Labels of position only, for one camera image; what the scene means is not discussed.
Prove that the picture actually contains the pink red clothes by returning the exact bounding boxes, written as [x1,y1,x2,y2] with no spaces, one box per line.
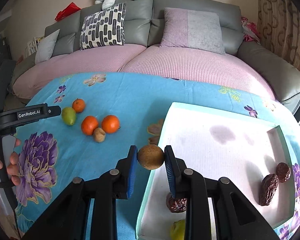
[241,16,261,44]

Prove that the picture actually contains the red bag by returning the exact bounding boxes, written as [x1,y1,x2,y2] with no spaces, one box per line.
[55,2,81,22]

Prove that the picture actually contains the teal shallow tray box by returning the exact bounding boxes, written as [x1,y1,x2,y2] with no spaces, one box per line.
[135,101,296,240]

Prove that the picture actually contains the small green jujube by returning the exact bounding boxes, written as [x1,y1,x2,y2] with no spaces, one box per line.
[61,107,76,126]

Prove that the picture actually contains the pink sofa cover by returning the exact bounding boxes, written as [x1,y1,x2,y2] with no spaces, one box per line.
[11,44,275,100]

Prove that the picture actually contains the brown longan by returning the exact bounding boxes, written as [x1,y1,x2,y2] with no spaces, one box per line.
[93,127,106,143]
[137,145,164,170]

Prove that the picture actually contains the large green jujube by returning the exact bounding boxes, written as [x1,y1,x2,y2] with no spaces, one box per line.
[170,219,186,240]

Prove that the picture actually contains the brown patterned curtain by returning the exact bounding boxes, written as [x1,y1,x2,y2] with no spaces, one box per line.
[257,0,300,71]

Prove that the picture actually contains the black white patterned pillow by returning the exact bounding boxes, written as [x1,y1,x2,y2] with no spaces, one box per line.
[79,2,127,50]

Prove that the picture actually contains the purple grey pillow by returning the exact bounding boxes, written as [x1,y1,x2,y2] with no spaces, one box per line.
[160,8,225,55]

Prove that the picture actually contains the large wrinkled red date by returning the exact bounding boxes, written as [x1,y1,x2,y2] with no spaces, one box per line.
[259,173,279,206]

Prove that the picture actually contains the dark red date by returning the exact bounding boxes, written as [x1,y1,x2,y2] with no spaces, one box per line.
[276,162,291,183]
[166,192,187,213]

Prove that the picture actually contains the blue floral tablecloth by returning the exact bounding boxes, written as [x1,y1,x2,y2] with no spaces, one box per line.
[15,73,292,233]

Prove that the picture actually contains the small orange back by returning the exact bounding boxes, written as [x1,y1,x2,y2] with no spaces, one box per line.
[72,99,85,113]

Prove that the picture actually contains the light grey pillow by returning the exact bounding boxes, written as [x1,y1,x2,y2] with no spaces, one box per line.
[34,29,60,64]

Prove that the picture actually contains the grey leather sofa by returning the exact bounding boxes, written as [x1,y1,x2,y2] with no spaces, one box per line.
[11,0,300,116]

